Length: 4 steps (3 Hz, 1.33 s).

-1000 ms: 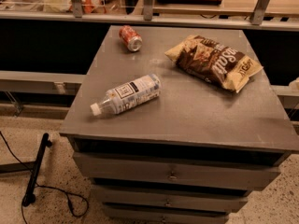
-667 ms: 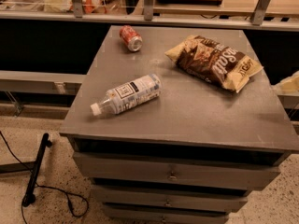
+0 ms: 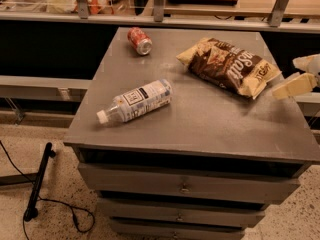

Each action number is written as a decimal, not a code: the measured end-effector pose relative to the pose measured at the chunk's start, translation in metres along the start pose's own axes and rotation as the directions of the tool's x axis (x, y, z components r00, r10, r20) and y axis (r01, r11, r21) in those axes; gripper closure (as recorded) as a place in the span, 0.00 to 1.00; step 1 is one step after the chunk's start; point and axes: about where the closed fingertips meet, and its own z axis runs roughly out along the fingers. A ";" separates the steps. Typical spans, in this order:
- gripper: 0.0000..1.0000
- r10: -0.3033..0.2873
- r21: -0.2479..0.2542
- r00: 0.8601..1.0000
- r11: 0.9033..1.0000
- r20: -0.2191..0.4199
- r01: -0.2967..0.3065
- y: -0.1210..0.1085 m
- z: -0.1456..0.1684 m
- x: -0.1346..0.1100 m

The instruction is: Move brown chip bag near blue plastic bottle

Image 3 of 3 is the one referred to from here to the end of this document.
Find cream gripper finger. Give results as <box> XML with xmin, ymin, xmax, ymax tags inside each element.
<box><xmin>272</xmin><ymin>73</ymin><xmax>318</xmax><ymax>99</ymax></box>
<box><xmin>293</xmin><ymin>54</ymin><xmax>320</xmax><ymax>75</ymax></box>

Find brown chip bag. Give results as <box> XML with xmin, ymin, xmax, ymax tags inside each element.
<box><xmin>176</xmin><ymin>38</ymin><xmax>281</xmax><ymax>99</ymax></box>

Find clear plastic water bottle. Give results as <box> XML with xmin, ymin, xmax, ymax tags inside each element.
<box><xmin>96</xmin><ymin>79</ymin><xmax>173</xmax><ymax>126</ymax></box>

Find grey drawer cabinet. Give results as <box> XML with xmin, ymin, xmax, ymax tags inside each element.
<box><xmin>63</xmin><ymin>26</ymin><xmax>320</xmax><ymax>240</ymax></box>

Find red soda can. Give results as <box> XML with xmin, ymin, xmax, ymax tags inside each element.
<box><xmin>127</xmin><ymin>27</ymin><xmax>152</xmax><ymax>56</ymax></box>

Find middle drawer with knob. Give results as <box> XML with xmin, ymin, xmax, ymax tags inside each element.
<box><xmin>98</xmin><ymin>198</ymin><xmax>264</xmax><ymax>228</ymax></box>

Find drawer with knob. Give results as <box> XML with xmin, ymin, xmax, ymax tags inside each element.
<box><xmin>110</xmin><ymin>219</ymin><xmax>244</xmax><ymax>240</ymax></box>
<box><xmin>98</xmin><ymin>198</ymin><xmax>264</xmax><ymax>228</ymax></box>
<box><xmin>78</xmin><ymin>163</ymin><xmax>300</xmax><ymax>204</ymax></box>

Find top drawer with knob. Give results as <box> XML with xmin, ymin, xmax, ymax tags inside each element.
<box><xmin>78</xmin><ymin>163</ymin><xmax>300</xmax><ymax>204</ymax></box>

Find bottom drawer with knob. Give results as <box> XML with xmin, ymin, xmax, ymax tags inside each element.
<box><xmin>110</xmin><ymin>219</ymin><xmax>244</xmax><ymax>240</ymax></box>

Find black stand leg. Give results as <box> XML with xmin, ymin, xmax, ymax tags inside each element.
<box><xmin>0</xmin><ymin>142</ymin><xmax>57</xmax><ymax>223</ymax></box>

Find metal railing frame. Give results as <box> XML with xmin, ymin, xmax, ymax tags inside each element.
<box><xmin>0</xmin><ymin>0</ymin><xmax>320</xmax><ymax>33</ymax></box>

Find black floor cable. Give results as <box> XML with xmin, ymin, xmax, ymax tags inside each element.
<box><xmin>0</xmin><ymin>140</ymin><xmax>96</xmax><ymax>240</ymax></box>

